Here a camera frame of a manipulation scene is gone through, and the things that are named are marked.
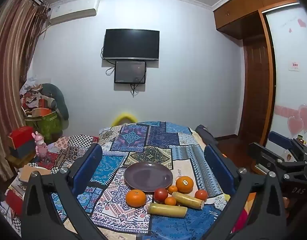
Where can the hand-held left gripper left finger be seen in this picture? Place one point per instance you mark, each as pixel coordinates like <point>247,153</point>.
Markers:
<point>87,166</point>

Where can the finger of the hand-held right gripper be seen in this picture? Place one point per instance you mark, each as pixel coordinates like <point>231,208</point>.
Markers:
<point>262,155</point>
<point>281,140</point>

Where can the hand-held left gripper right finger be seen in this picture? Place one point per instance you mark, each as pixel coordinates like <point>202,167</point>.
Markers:
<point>218,170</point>

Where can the orange red tomato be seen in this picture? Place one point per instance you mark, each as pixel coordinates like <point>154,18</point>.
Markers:
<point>201,195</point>

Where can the large orange with sticker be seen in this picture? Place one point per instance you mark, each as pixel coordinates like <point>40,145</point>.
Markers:
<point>183,187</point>

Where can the yellow green sugarcane segment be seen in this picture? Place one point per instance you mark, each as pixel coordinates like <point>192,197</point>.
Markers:
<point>187,200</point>
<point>166,210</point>

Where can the small mandarin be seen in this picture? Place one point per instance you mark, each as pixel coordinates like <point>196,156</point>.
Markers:
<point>170,201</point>
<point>172,190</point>

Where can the large plain orange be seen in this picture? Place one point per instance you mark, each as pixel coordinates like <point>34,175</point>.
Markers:
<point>136,198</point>

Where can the dark purple round plate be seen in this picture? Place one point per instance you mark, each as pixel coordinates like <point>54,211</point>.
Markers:
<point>146,176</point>

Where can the dark red tomato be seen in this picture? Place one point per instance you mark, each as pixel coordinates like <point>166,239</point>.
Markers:
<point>160,195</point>

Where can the small glass jar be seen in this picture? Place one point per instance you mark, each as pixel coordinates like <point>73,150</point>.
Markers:
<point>300,138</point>

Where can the dark blue cloth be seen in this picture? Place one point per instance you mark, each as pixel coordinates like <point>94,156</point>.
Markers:
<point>204,132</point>

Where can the pink rabbit toy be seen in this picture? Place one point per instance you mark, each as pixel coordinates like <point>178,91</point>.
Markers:
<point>39,145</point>

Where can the green patterned box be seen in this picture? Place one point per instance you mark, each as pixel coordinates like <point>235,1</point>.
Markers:
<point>49,125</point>

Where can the orange yellow blanket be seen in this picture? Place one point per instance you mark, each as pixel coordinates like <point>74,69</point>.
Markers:
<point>243,220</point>

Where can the brown cardboard sheet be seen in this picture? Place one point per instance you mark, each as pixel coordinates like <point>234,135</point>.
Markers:
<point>31,173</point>

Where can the brown wooden door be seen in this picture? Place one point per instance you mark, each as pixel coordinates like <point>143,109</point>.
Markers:
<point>256,85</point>

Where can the yellow plastic chair back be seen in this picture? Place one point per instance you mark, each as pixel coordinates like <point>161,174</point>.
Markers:
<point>123,117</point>

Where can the dark grey box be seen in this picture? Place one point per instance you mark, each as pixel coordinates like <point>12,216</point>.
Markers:
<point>22,151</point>

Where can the blue patchwork printed cloth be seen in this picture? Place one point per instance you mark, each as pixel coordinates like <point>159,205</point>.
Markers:
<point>153,140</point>

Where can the orange flat box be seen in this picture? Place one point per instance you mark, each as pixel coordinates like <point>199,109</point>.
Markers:
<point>41,112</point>

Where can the grey green plush toy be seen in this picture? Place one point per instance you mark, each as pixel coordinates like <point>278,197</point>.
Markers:
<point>59,100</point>

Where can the red box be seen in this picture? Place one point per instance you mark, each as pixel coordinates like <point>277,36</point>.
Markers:
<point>19,135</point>

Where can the white paper label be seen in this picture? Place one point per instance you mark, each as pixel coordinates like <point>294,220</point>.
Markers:
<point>294,66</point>

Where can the white sliding wardrobe door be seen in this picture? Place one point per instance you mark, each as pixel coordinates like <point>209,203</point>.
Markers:
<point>286,50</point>

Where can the pile of crumpled bags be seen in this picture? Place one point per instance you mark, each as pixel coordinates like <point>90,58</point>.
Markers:
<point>33,92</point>

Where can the brown striped curtain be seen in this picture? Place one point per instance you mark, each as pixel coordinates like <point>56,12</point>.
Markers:
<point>11,67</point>

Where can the wooden overhead cabinet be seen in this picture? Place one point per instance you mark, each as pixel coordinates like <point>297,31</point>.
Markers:
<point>243,10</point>

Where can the small black wall monitor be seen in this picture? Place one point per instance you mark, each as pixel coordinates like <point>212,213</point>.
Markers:
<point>130,72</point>

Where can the black wall television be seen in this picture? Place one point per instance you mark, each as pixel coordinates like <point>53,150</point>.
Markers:
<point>131,43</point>

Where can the white wall air conditioner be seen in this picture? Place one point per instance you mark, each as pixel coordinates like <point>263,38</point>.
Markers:
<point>73,11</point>

